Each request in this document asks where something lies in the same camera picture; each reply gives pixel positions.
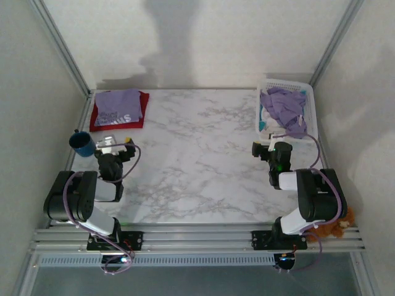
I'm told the plain purple t-shirt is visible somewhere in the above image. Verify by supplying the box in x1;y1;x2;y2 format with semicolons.
260;88;309;138

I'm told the teal t-shirt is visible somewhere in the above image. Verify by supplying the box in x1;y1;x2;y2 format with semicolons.
257;106;268;131

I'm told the white t-shirt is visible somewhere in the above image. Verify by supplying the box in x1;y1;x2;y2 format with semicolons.
260;109;286;130

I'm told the dark blue mug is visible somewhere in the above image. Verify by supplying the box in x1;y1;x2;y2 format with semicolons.
68;129;96;158

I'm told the folded red t-shirt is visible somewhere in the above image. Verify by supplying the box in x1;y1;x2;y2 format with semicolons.
89;91;151;133

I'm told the folded purple printed t-shirt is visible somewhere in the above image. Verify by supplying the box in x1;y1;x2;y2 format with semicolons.
94;89;144;128

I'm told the white plastic basket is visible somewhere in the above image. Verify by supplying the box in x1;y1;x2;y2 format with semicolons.
255;78;318;141

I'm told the brown plush toy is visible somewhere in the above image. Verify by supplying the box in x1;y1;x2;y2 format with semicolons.
304;207;356;244

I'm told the small lit circuit board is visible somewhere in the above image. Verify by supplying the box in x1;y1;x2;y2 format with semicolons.
273;252;297;271
101;254;134;274

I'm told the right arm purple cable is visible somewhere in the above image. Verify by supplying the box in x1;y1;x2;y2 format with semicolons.
271;131;343;272

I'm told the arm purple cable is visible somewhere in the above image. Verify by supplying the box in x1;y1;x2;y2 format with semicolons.
63;144;142;276
271;131;343;272

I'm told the aluminium side rail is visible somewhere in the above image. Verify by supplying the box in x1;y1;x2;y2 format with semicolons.
46;91;93;229

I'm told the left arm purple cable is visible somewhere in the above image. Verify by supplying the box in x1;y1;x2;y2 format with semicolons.
63;144;142;276

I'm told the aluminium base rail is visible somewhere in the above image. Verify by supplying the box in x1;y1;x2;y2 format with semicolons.
29;224;367;255

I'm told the grey slotted cable duct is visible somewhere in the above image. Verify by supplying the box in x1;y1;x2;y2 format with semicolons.
36;253;276;268

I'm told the aluminium frame post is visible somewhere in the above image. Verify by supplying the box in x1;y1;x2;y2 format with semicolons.
310;0;365;89
29;0;93;97

